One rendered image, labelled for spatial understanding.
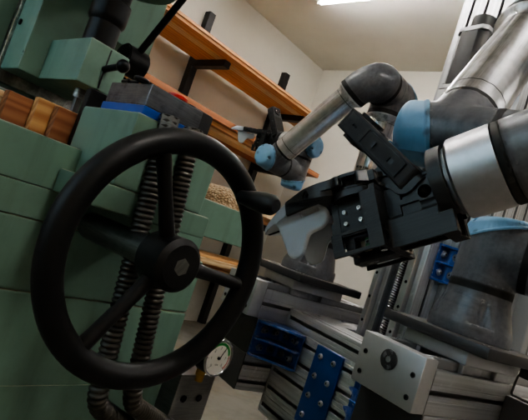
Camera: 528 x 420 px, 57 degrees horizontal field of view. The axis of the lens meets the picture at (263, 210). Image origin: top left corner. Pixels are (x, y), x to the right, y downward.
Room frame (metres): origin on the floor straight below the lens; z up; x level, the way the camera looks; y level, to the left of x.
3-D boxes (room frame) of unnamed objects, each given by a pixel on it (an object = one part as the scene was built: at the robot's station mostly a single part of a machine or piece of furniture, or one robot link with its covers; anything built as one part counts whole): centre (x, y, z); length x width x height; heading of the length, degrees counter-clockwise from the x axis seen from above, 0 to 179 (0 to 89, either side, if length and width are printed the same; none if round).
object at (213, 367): (0.82, 0.00, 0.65); 0.06 x 0.04 x 0.08; 138
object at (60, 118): (0.75, 0.27, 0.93); 0.18 x 0.02 x 0.05; 138
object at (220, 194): (0.91, 0.09, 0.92); 0.14 x 0.09 x 0.04; 48
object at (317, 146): (1.61, -0.06, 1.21); 0.11 x 0.08 x 0.09; 48
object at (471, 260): (0.92, -0.45, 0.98); 0.13 x 0.12 x 0.14; 55
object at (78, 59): (0.78, 0.35, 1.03); 0.14 x 0.07 x 0.09; 48
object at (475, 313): (0.92, -0.44, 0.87); 0.15 x 0.15 x 0.10
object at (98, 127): (0.65, 0.18, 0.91); 0.15 x 0.14 x 0.09; 138
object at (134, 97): (0.65, 0.17, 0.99); 0.13 x 0.11 x 0.06; 138
